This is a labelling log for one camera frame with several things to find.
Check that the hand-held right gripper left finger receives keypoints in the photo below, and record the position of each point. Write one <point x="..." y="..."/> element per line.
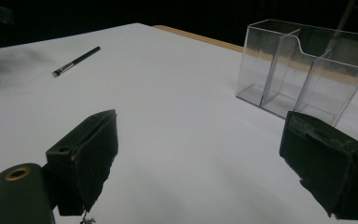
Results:
<point x="85" y="161"/>

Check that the metal stand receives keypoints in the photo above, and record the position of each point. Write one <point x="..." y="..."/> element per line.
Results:
<point x="345" y="15"/>

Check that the black makeup brush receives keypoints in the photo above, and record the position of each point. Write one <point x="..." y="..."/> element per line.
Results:
<point x="76" y="62"/>

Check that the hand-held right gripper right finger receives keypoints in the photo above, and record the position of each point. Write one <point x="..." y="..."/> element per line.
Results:
<point x="326" y="165"/>

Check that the clear acrylic organizer box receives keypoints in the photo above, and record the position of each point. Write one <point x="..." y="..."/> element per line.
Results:
<point x="292" y="71"/>

